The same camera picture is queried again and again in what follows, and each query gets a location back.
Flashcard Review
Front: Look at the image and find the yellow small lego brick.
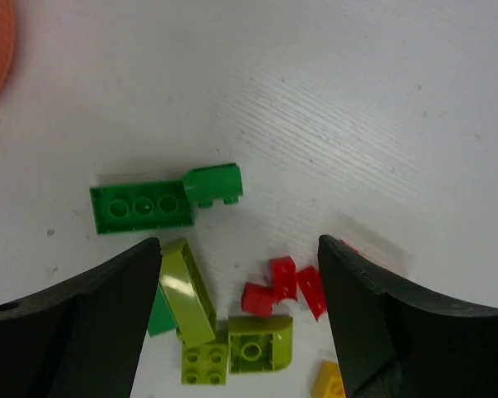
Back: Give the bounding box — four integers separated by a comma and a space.
310, 360, 346, 398

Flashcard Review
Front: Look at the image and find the red lego pieces cluster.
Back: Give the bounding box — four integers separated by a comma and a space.
228, 256, 337, 334

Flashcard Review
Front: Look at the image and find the lime long lego brick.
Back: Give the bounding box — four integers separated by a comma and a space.
159, 238, 217, 347

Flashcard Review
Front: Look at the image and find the green long lego brick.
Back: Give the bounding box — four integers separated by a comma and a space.
90, 180, 195, 235

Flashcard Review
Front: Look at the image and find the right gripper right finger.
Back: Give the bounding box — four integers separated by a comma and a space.
318, 235, 498, 397

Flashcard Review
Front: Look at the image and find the lime square lego brick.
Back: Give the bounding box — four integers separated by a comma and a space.
180, 330, 228, 386

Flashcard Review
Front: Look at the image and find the lime curved lego brick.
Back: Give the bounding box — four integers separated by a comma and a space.
227, 315, 293, 374

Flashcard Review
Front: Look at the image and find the green rounded lego brick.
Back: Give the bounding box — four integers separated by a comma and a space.
148, 284, 177, 337

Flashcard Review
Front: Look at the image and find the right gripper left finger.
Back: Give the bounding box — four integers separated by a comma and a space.
0, 238, 162, 397

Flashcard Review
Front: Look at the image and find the green curved lego brick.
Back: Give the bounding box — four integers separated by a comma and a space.
183, 163, 243, 208

